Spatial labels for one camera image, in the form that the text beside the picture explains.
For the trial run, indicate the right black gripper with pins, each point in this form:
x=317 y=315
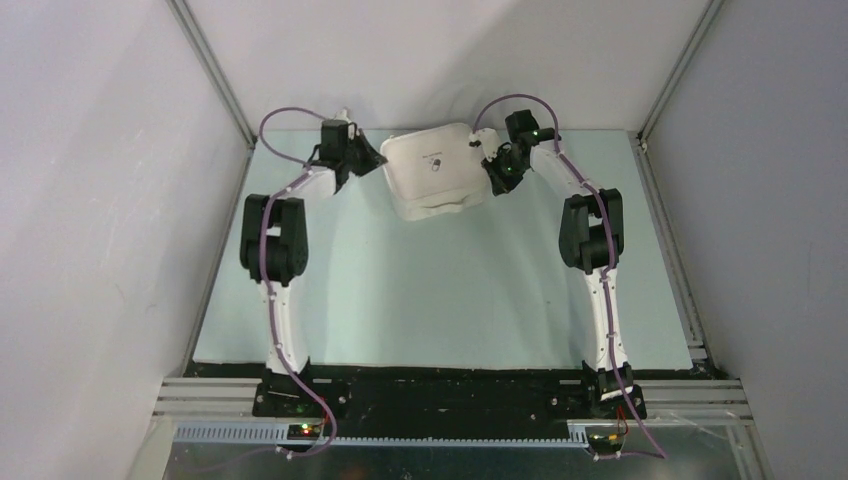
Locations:
x=499 y=184

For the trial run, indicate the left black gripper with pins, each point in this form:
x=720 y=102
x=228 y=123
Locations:
x=374 y=159

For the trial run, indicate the white medicine kit case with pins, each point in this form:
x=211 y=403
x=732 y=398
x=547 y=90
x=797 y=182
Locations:
x=434 y=171

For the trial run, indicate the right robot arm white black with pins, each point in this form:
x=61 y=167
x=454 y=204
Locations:
x=591 y=233

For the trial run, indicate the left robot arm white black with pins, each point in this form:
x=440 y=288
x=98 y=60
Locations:
x=274 y=245

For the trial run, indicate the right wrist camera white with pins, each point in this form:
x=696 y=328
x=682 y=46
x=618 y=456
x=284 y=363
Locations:
x=488 y=140

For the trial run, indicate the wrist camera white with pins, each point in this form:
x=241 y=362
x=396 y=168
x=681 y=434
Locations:
x=342 y=115
x=488 y=140

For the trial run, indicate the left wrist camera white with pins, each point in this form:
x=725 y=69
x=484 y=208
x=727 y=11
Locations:
x=342 y=115

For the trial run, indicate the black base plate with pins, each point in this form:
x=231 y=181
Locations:
x=418 y=403

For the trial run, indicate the aluminium frame rail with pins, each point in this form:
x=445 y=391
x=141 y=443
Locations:
x=704 y=395

